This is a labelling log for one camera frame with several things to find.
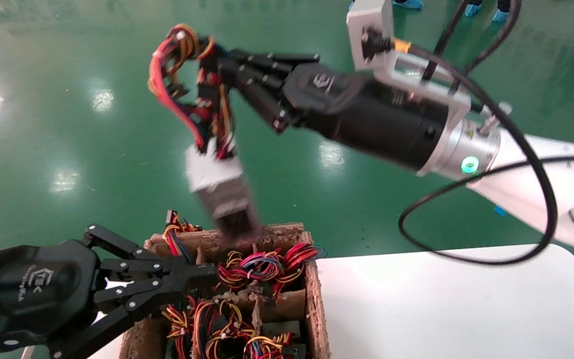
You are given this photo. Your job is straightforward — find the brown cardboard divider box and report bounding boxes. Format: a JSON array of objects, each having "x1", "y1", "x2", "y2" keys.
[{"x1": 120, "y1": 222, "x2": 332, "y2": 359}]

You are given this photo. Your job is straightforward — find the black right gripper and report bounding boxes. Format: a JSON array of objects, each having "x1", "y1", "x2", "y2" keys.
[{"x1": 216, "y1": 48, "x2": 456, "y2": 172}]

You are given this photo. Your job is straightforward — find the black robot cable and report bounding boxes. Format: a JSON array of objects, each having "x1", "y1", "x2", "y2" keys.
[
  {"x1": 398, "y1": 42, "x2": 574, "y2": 266},
  {"x1": 419, "y1": 0, "x2": 473, "y2": 83},
  {"x1": 463, "y1": 0, "x2": 523, "y2": 76}
]

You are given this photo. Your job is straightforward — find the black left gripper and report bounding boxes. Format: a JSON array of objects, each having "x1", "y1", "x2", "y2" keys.
[{"x1": 0, "y1": 224, "x2": 220, "y2": 359}]

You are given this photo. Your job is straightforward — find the grey power supply coloured wires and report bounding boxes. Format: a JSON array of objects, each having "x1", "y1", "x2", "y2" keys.
[
  {"x1": 190, "y1": 298, "x2": 258, "y2": 359},
  {"x1": 217, "y1": 243, "x2": 321, "y2": 298},
  {"x1": 242, "y1": 321, "x2": 308, "y2": 359},
  {"x1": 148, "y1": 23, "x2": 262, "y2": 241},
  {"x1": 161, "y1": 298, "x2": 193, "y2": 359},
  {"x1": 162, "y1": 209, "x2": 204, "y2": 265}
]

